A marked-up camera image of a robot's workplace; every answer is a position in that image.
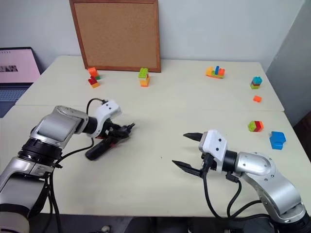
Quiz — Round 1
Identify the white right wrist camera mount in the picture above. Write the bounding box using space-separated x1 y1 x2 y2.
198 129 228 173

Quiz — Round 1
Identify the multicolour flat brick build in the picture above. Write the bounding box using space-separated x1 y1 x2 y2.
205 66 226 80

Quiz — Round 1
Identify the red and yellow brick stack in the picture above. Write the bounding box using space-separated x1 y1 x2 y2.
87 76 101 89

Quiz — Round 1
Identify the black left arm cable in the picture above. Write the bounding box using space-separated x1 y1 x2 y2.
43 98 107 233

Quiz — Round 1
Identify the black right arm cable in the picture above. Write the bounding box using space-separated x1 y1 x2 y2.
202 167 269 220

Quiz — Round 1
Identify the open laptop computer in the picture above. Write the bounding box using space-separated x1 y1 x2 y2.
0 47 41 118

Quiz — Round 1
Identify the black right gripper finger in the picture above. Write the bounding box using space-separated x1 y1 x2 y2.
183 132 204 144
172 160 204 179

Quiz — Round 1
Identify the orange and green brick stack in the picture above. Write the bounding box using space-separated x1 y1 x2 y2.
87 67 103 81

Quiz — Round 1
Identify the grey partition panel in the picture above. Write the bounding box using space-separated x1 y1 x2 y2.
265 0 311 127

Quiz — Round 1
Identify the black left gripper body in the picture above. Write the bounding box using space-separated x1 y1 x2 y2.
96 118 118 141

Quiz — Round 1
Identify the blue toy brick block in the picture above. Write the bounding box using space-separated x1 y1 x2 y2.
269 131 287 150

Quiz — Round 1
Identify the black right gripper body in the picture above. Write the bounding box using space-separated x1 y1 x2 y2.
198 152 218 180

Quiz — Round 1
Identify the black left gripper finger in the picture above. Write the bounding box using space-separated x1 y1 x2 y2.
114 123 136 132
108 132 133 143

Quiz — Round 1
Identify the green white orange brick stack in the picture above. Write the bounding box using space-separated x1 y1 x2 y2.
138 67 151 88

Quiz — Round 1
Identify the wood-framed cork board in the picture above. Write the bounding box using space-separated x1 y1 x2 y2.
69 0 162 73

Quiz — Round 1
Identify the green red orange brick block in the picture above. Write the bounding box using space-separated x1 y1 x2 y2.
247 120 264 133

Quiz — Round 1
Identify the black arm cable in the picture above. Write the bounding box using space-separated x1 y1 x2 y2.
202 167 269 220
43 98 107 233

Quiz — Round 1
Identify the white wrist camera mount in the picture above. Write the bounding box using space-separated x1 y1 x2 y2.
198 129 228 173
93 99 122 137

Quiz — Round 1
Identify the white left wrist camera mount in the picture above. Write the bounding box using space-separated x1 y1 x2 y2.
93 99 122 137

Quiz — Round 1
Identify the cyan red green brick stack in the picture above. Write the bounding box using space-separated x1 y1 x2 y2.
249 76 263 90

